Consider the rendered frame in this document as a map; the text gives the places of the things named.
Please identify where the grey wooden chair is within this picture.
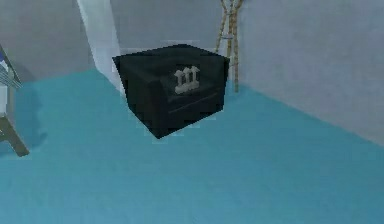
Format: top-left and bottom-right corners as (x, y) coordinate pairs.
(0, 44), (31, 158)

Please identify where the white curtain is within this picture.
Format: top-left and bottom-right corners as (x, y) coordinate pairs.
(76, 0), (123, 91)

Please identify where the black armchair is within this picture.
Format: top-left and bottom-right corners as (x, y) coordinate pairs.
(112, 43), (231, 140)

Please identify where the tan wooden tripod lamp stand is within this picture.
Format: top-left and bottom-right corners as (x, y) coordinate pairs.
(214, 0), (244, 94)

